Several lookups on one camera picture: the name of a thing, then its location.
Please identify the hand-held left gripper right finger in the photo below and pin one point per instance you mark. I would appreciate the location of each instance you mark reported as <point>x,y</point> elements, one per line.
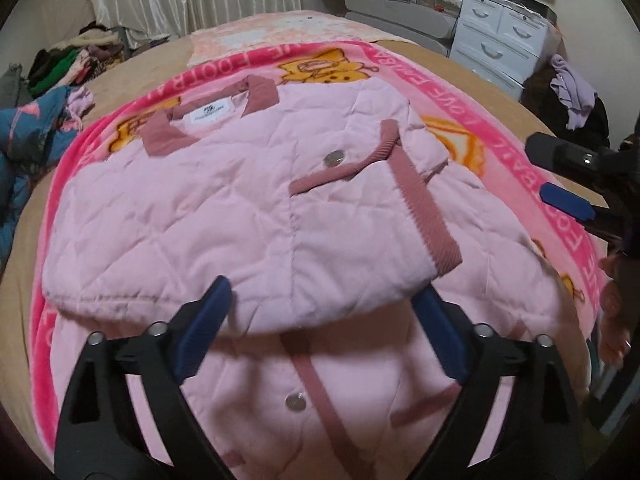
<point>440,330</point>

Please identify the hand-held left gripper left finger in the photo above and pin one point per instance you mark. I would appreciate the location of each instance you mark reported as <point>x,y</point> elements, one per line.
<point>205,330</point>

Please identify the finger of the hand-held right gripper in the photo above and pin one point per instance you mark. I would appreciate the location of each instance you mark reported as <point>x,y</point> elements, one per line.
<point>565,152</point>
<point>565,200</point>

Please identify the pink quilted jacket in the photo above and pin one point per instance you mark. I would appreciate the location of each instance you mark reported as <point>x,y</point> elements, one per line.
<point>250,210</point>

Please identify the dark clothes heap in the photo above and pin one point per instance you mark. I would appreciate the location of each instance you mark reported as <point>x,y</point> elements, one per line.
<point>537,90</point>

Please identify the pile of clothes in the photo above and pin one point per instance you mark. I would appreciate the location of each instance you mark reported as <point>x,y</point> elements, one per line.
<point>75,60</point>

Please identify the person's right hand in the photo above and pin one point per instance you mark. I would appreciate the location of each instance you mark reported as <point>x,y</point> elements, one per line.
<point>614,310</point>

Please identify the lilac cloth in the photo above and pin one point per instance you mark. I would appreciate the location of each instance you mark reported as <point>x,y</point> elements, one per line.
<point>572,90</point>

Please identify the pink printed blanket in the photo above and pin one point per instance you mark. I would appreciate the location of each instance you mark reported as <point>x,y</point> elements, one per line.
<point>505,110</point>

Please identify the white drawer cabinet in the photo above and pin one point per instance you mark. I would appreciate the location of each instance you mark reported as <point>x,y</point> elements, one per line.
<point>500,35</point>

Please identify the blue floral duvet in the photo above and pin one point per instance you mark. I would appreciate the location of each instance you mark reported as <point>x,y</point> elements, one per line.
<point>30,130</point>

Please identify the pale pink patterned cloth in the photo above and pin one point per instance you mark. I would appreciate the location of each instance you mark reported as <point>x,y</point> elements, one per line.
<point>280,35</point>

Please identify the grey headboard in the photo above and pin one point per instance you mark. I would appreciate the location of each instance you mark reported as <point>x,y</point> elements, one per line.
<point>11,82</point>

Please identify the grey wall shelf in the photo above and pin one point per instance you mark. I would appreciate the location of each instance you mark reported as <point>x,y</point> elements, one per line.
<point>390,15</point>

